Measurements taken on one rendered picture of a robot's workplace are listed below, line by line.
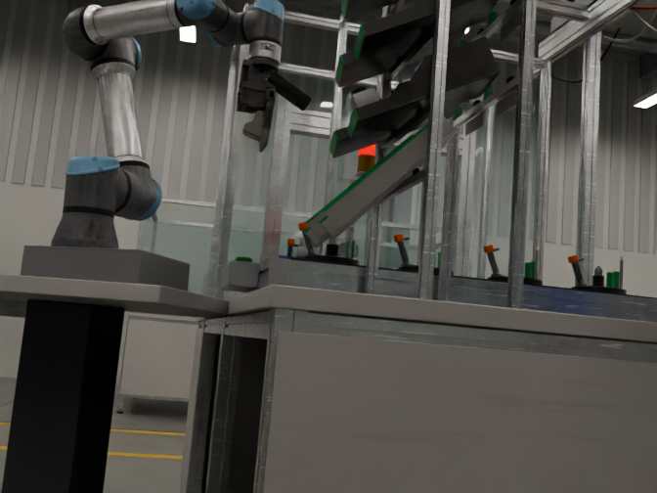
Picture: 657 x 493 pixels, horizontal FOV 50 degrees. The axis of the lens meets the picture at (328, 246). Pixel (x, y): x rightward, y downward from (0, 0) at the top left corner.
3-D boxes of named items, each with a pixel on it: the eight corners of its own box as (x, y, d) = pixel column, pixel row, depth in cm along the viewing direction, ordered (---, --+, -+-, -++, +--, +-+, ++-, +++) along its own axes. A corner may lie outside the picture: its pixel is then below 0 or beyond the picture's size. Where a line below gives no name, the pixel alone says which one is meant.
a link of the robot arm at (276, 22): (261, 13, 177) (291, 8, 173) (257, 55, 175) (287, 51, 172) (244, -2, 170) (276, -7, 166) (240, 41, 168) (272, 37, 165)
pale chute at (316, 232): (320, 239, 139) (305, 222, 139) (317, 247, 152) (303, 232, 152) (426, 151, 143) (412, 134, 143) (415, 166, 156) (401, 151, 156)
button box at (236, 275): (228, 286, 165) (231, 258, 165) (220, 290, 185) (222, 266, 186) (257, 289, 166) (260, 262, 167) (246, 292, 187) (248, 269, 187)
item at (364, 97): (357, 125, 132) (343, 91, 133) (354, 132, 136) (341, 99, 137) (399, 111, 133) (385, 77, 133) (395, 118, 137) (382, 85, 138)
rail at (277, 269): (265, 303, 151) (270, 252, 153) (226, 311, 237) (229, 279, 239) (290, 305, 152) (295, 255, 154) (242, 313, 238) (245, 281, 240)
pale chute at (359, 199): (338, 229, 124) (323, 209, 125) (333, 240, 138) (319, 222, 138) (457, 130, 128) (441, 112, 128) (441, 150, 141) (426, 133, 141)
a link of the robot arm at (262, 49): (278, 55, 174) (284, 42, 167) (277, 72, 174) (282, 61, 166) (247, 50, 173) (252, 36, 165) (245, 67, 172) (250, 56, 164)
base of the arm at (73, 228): (36, 246, 162) (41, 203, 163) (74, 254, 177) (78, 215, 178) (96, 247, 158) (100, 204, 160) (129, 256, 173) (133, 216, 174)
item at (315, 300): (269, 306, 93) (271, 284, 93) (200, 319, 238) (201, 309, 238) (1064, 380, 124) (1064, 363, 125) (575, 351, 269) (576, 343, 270)
